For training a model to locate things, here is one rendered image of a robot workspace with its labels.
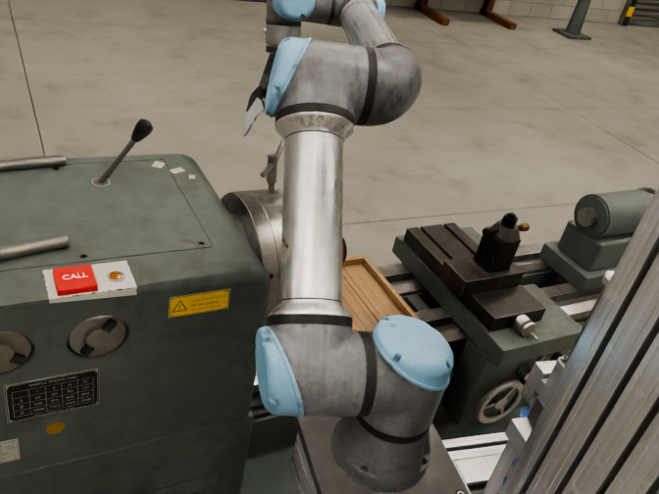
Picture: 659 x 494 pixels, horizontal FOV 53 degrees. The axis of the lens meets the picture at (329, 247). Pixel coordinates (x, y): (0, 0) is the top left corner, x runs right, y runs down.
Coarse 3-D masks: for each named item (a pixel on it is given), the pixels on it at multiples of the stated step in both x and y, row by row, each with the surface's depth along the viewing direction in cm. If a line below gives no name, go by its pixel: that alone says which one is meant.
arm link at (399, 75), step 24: (336, 0) 127; (360, 0) 124; (384, 0) 131; (336, 24) 131; (360, 24) 116; (384, 24) 116; (384, 48) 102; (408, 48) 105; (384, 72) 95; (408, 72) 97; (384, 96) 95; (408, 96) 98; (384, 120) 99
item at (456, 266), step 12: (444, 264) 178; (456, 264) 177; (468, 264) 178; (444, 276) 178; (456, 276) 174; (468, 276) 173; (480, 276) 174; (492, 276) 175; (504, 276) 177; (516, 276) 180; (456, 288) 175; (468, 288) 173; (480, 288) 175; (492, 288) 178; (504, 288) 181
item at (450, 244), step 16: (448, 224) 205; (416, 240) 195; (432, 240) 196; (448, 240) 197; (464, 240) 199; (432, 256) 189; (448, 256) 191; (464, 256) 191; (512, 288) 182; (464, 304) 179; (480, 304) 173; (496, 304) 174; (512, 304) 175; (528, 304) 177; (480, 320) 174; (496, 320) 169; (512, 320) 172
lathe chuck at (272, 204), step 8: (256, 192) 146; (280, 192) 148; (264, 200) 143; (272, 200) 144; (280, 200) 144; (264, 208) 141; (272, 208) 141; (280, 208) 142; (272, 216) 140; (280, 216) 141; (272, 224) 139; (280, 224) 139; (280, 232) 139; (280, 240) 138; (280, 248) 138; (280, 256) 137; (280, 264) 137
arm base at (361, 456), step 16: (336, 432) 99; (352, 432) 95; (368, 432) 93; (336, 448) 98; (352, 448) 95; (368, 448) 94; (384, 448) 93; (400, 448) 93; (416, 448) 94; (352, 464) 95; (368, 464) 95; (384, 464) 93; (400, 464) 94; (416, 464) 95; (368, 480) 95; (384, 480) 94; (400, 480) 95; (416, 480) 97
